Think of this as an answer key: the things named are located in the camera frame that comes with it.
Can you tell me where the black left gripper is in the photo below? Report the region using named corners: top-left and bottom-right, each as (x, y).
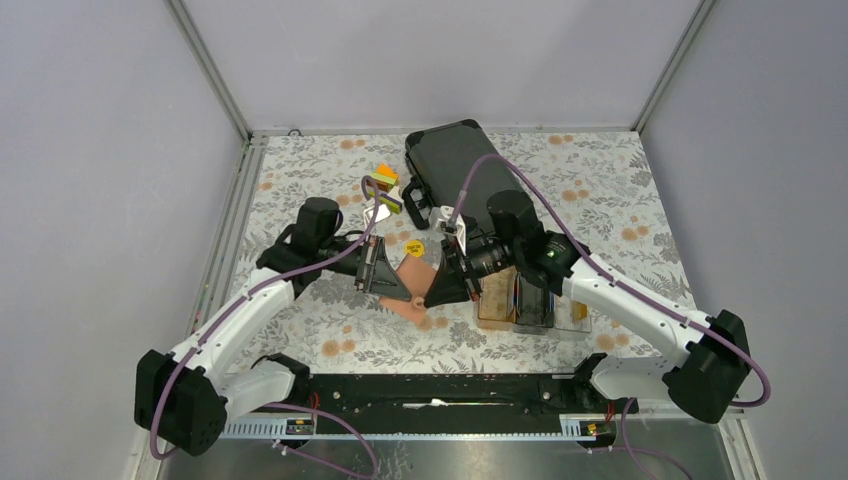
top-left (318, 234), bottom-right (411, 299)

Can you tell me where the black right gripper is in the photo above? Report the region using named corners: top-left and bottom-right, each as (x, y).
top-left (423, 234), bottom-right (521, 311)

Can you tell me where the pink leather card holder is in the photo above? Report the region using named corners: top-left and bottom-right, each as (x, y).
top-left (379, 254), bottom-right (436, 326)

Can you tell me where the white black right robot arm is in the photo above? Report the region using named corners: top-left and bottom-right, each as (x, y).
top-left (423, 190), bottom-right (753, 424)

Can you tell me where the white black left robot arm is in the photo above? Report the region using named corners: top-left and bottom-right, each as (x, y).
top-left (134, 197), bottom-right (392, 460)

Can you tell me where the clear acrylic card organizer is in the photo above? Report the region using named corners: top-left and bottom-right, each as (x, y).
top-left (476, 268), bottom-right (592, 340)

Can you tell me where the floral patterned table mat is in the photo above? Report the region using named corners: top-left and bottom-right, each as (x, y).
top-left (228, 132), bottom-right (694, 374)

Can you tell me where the yellow round token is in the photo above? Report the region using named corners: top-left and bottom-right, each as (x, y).
top-left (404, 240), bottom-right (426, 258)

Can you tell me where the dark grey hard case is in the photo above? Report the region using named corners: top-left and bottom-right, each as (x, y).
top-left (402, 119), bottom-right (522, 238)

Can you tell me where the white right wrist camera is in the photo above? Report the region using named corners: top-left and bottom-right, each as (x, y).
top-left (429, 205), bottom-right (467, 254)

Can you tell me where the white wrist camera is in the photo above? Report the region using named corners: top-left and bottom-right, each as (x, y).
top-left (362, 203), bottom-right (392, 227)
top-left (429, 205), bottom-right (467, 254)

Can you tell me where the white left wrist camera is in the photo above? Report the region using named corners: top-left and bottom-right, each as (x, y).
top-left (362, 203), bottom-right (392, 227)

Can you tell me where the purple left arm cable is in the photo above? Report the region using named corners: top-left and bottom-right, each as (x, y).
top-left (148, 175), bottom-right (381, 462)

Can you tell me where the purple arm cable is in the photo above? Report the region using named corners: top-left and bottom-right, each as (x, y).
top-left (148, 175), bottom-right (381, 462)
top-left (449, 154), bottom-right (772, 409)

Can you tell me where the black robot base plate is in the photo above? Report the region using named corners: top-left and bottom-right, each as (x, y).
top-left (274, 354), bottom-right (639, 436)

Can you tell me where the aluminium frame rail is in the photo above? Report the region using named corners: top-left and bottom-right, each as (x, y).
top-left (187, 130), bottom-right (269, 336)

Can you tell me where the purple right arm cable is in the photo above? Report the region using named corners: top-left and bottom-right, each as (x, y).
top-left (449, 154), bottom-right (772, 409)

